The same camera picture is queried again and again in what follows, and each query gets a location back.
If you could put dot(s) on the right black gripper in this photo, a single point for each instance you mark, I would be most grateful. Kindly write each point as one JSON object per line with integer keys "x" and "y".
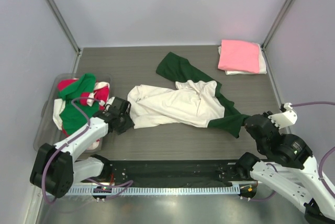
{"x": 268, "y": 113}

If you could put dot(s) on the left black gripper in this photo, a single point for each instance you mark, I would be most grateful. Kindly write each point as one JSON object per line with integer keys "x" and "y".
{"x": 129, "y": 123}

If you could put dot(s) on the white and green raglan shirt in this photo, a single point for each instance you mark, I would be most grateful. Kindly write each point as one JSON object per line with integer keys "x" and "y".
{"x": 196, "y": 100}

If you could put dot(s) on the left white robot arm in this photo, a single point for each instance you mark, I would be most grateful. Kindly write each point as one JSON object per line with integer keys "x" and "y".
{"x": 57, "y": 167}

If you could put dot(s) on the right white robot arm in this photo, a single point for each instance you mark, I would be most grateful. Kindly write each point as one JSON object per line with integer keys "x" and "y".
{"x": 312, "y": 193}

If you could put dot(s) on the red green white shirt pile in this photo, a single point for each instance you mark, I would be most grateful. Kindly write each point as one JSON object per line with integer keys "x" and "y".
{"x": 78, "y": 99}

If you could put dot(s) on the clear plastic bin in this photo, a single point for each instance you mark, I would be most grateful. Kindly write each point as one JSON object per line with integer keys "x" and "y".
{"x": 48, "y": 131}

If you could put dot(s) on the folded pink shirt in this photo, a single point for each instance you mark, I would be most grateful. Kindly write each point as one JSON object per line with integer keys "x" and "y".
{"x": 238, "y": 56}

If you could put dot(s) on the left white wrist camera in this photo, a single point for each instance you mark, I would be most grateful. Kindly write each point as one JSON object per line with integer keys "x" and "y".
{"x": 106, "y": 104}

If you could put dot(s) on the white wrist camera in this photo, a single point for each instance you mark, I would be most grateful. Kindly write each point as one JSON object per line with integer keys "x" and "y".
{"x": 286, "y": 118}
{"x": 106, "y": 104}

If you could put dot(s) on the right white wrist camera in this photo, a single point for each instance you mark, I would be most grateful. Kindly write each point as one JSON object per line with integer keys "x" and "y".
{"x": 286, "y": 118}

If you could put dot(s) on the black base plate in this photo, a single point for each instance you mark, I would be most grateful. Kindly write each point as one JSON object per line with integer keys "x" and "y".
{"x": 174, "y": 173}

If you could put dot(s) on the white slotted cable duct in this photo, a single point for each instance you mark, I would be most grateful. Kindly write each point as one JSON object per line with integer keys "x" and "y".
{"x": 93, "y": 190}

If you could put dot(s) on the left aluminium frame post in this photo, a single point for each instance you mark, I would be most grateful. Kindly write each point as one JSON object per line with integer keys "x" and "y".
{"x": 57, "y": 14}

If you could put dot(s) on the aluminium frame post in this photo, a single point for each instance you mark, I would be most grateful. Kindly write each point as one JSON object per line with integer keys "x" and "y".
{"x": 57, "y": 14}
{"x": 277, "y": 22}

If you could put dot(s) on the right aluminium frame post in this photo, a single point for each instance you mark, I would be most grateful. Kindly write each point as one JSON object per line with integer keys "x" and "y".
{"x": 277, "y": 22}

